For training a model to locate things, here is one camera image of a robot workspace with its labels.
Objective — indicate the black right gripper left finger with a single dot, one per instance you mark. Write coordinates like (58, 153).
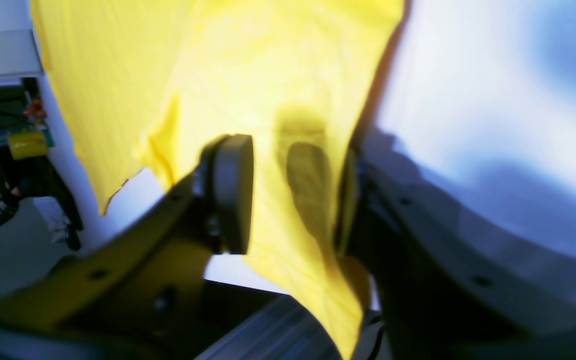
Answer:
(140, 296)

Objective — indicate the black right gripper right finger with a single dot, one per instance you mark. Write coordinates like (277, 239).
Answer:
(446, 298)

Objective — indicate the orange yellow T-shirt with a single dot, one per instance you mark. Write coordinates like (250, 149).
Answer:
(147, 83)

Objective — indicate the grey left bin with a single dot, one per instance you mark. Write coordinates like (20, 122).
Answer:
(19, 54)

